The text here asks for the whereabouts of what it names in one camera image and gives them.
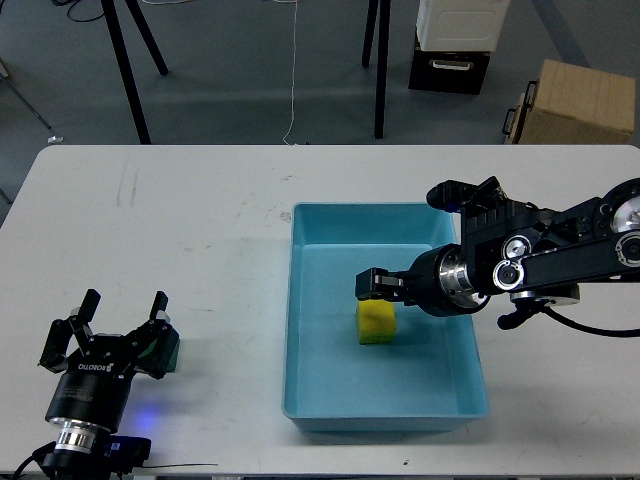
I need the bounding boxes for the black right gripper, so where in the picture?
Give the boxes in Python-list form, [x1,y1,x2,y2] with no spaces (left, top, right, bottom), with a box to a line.
[355,244,490,317]

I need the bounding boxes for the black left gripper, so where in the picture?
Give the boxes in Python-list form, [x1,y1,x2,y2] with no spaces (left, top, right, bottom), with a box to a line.
[38,289,179,434]

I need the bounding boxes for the yellow wooden block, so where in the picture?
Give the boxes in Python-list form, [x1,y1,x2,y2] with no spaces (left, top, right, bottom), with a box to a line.
[356,300,396,345]

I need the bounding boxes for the green wooden block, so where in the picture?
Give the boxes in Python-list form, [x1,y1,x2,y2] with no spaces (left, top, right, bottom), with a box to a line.
[136,339,180,378]

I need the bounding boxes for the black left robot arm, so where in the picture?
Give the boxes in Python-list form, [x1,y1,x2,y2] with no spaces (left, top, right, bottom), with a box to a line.
[12,289,180,479]

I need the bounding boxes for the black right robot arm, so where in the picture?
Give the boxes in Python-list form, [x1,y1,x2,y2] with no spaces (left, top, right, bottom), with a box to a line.
[355,177,639,338]

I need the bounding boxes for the black storage box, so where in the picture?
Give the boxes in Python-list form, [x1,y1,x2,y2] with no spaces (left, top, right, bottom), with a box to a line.
[408,41,491,95]

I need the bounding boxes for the light wooden box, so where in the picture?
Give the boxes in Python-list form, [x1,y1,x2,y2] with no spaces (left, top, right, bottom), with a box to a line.
[502,60,636,145]

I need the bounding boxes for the white plastic appliance box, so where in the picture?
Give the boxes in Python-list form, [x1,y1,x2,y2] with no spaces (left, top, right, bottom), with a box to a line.
[416,0,510,52]

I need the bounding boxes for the blue plastic tray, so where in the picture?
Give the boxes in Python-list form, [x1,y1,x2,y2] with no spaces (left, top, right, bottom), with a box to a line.
[282,203,489,432]

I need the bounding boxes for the black table leg right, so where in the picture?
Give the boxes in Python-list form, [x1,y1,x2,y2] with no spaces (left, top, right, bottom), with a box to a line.
[361,0,391,140]

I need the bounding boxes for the black table leg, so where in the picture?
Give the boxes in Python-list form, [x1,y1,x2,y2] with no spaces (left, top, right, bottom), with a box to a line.
[100,0,169,145]
[361,0,391,140]

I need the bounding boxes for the black table leg left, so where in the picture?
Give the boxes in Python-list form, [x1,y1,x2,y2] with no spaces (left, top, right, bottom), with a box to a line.
[100,0,169,145]

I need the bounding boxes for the white hanging cable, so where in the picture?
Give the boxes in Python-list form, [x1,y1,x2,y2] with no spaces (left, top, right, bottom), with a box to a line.
[272,0,311,147]

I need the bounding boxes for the black cable on floor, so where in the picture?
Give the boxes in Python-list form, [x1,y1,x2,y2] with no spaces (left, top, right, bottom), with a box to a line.
[49,0,106,24]

